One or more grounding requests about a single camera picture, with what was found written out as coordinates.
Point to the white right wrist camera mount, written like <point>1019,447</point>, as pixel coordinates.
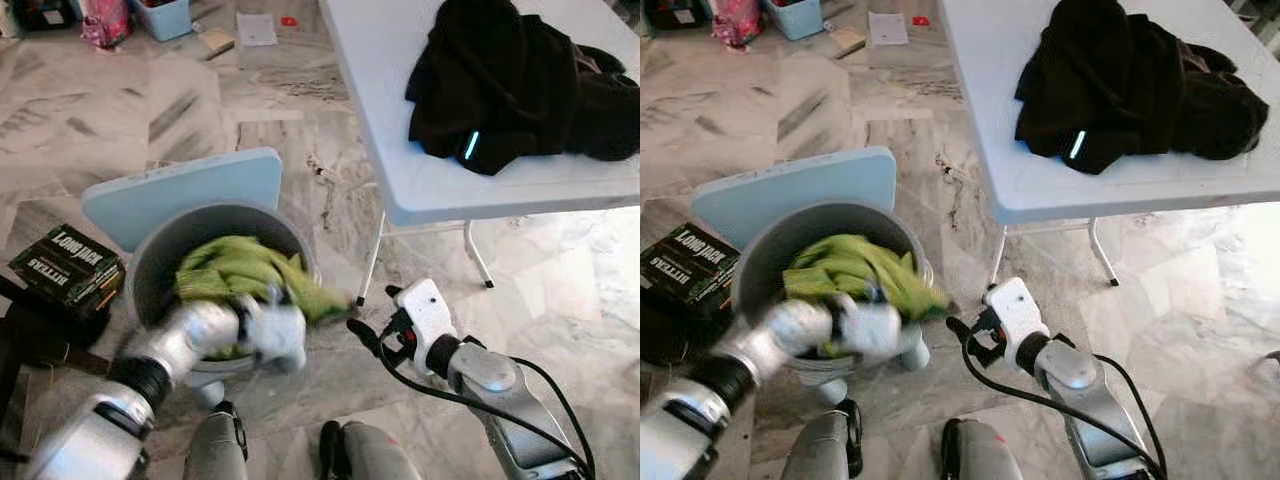
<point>428,318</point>
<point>1018,318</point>

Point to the robot left leg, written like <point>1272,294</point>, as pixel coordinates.
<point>215,445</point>
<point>820,445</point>

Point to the black bag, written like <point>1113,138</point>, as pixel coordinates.
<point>40,12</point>
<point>680,12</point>

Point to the grey plastic bucket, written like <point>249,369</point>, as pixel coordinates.
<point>775,240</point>
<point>170,240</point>

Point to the black garment with brown lining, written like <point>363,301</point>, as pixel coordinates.
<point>1225,110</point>
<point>610,110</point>

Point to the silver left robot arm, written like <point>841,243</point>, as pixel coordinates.
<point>730,385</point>
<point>130,390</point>

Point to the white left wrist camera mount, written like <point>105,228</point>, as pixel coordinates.
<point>880,330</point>
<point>275,335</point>

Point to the lime green garment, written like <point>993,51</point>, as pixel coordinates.
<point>240,265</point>
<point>850,265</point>

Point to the black garment with reflective stripe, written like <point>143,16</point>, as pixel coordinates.
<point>1100,90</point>
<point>490,90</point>

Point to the light blue storage bin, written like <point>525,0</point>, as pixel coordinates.
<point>795,18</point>
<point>162,18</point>

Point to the robot right leg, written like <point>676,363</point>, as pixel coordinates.
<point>985,455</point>
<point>370,455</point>

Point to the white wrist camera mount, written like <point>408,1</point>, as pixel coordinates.
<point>880,330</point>
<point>428,318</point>
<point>1018,318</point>
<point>275,335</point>

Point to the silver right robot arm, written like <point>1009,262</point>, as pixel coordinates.
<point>1090,400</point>
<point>510,400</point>

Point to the black printed cardboard box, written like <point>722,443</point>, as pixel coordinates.
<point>690,265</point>
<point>65,270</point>

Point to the pink bag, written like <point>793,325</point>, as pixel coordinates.
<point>738,25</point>
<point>105,25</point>

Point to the white folding table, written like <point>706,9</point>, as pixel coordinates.
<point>380,120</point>
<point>990,120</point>

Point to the white paper sheet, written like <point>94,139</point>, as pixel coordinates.
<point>256,28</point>
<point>887,28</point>

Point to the robot leg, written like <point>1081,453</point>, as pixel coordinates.
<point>370,455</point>
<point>985,455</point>
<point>820,445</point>
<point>215,445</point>

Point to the small wooden block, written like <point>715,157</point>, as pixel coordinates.
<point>848,42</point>
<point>216,42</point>

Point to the light blue plastic stool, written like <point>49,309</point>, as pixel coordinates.
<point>180,185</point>
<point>790,185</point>

